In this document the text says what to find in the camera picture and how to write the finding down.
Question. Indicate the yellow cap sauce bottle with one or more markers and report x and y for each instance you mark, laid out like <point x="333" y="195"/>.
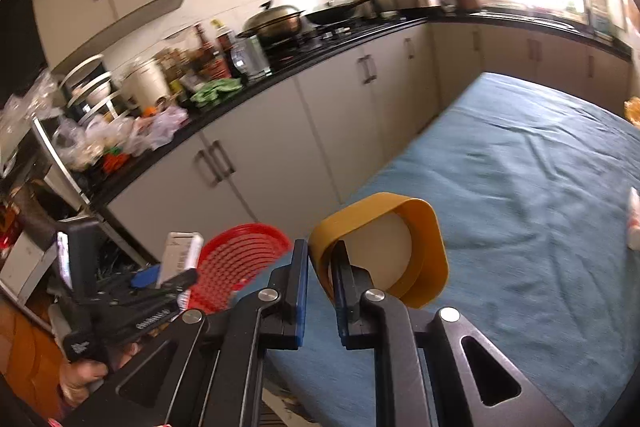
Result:
<point x="226" y="47"/>

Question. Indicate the grey base cabinets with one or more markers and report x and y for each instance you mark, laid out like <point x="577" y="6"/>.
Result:
<point x="320" y="122"/>

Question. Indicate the person's left hand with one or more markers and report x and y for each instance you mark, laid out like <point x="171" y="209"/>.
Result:
<point x="82" y="377"/>

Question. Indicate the steel lidded wok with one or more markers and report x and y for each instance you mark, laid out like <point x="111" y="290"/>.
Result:
<point x="272" y="21"/>

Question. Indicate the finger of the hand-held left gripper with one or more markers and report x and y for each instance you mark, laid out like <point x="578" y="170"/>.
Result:
<point x="145" y="277"/>
<point x="177" y="281"/>

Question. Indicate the small white barcode box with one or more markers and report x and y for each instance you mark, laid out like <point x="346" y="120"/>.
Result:
<point x="177" y="252"/>

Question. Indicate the chrome rail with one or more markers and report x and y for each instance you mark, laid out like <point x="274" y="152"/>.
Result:
<point x="60" y="162"/>

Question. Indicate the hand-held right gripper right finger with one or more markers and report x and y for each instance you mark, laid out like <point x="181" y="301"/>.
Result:
<point x="341" y="302"/>

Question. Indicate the black kitchen countertop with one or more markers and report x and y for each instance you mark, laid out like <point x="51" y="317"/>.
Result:
<point x="260" y="87"/>

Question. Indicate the pile of plastic bags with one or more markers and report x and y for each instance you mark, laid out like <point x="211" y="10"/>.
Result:
<point x="125" y="137"/>

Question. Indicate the gas stove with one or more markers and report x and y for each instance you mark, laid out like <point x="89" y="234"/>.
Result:
<point x="325" y="34"/>

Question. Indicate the red plastic basket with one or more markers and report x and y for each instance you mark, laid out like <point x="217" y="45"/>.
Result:
<point x="235" y="257"/>

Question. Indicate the blue tablecloth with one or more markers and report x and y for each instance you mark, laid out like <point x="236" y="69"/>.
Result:
<point x="500" y="187"/>

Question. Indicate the green cloth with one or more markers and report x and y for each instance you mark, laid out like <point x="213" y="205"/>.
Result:
<point x="215" y="92"/>

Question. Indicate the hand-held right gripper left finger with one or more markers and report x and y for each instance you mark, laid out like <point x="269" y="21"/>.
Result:
<point x="301" y="297"/>

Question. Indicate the white tiered dish rack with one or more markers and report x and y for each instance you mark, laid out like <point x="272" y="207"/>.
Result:
<point x="90" y="82"/>

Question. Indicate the crumpled clear plastic bags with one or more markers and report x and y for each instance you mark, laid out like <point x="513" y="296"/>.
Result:
<point x="25" y="112"/>

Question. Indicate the yellow plastic bag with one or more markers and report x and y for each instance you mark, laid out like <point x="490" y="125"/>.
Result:
<point x="632" y="109"/>

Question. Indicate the yellow tape roll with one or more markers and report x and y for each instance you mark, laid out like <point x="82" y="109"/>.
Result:
<point x="425" y="257"/>

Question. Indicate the black wok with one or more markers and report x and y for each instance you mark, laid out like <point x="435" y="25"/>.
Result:
<point x="335" y="11"/>

